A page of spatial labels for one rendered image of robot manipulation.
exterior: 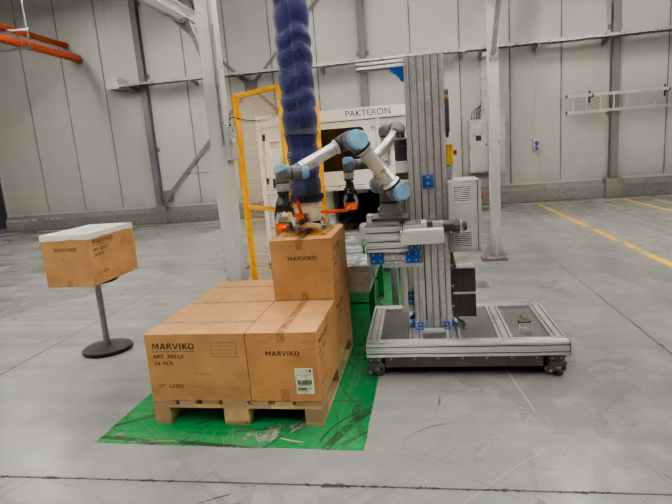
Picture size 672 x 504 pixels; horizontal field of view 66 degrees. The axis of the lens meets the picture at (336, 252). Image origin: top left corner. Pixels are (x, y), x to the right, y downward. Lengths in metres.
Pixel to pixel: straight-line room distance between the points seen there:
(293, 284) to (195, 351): 0.77
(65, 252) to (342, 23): 9.92
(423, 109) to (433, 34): 9.47
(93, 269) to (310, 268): 1.74
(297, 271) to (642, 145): 11.15
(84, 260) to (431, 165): 2.61
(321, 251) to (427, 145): 0.97
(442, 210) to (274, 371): 1.52
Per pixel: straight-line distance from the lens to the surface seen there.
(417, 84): 3.46
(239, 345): 2.90
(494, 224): 6.72
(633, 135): 13.53
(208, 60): 4.92
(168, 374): 3.14
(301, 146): 3.41
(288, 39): 3.47
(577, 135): 13.15
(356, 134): 3.03
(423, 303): 3.60
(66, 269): 4.36
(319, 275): 3.28
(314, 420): 2.96
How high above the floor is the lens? 1.46
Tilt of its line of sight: 11 degrees down
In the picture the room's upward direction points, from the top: 4 degrees counter-clockwise
